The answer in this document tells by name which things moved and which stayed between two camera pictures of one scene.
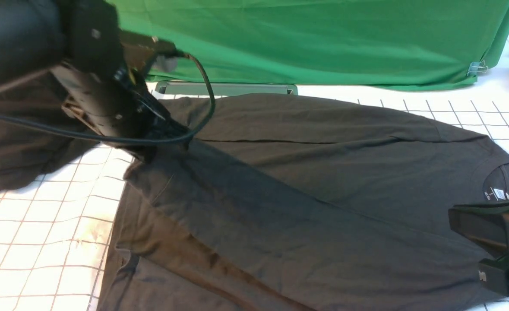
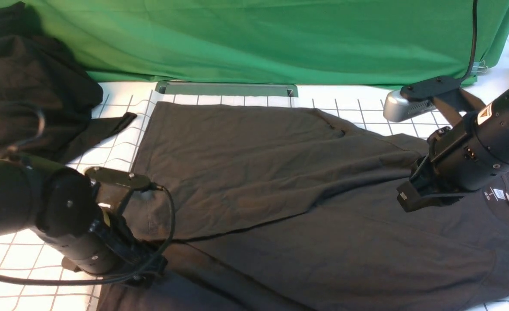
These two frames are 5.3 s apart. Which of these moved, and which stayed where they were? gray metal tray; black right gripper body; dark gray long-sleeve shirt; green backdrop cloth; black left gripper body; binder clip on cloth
Moved: black left gripper body; black right gripper body
Stayed: binder clip on cloth; dark gray long-sleeve shirt; green backdrop cloth; gray metal tray
